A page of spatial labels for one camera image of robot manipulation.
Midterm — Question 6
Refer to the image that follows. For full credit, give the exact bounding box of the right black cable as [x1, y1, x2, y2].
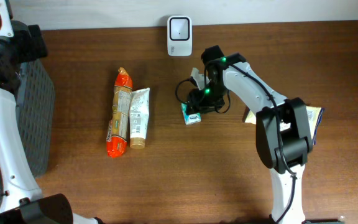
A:
[175, 63, 298, 224]

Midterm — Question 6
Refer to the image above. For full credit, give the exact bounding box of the white cream tube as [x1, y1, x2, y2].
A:
[129, 88, 150, 149]

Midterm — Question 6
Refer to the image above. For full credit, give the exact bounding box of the orange biscuit packet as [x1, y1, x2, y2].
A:
[106, 67, 133, 158]

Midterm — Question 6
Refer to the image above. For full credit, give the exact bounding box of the green tissue pack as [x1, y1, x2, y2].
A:
[181, 103, 201, 125]

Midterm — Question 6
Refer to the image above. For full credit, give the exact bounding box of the white barcode scanner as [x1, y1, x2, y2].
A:
[167, 16, 193, 57]

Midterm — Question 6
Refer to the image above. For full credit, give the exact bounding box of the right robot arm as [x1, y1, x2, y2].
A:
[185, 45, 313, 223]

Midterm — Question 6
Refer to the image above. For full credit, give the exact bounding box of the grey plastic mesh basket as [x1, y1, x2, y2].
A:
[15, 59, 55, 178]

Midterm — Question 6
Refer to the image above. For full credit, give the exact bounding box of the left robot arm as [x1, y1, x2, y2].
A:
[0, 1, 102, 223]

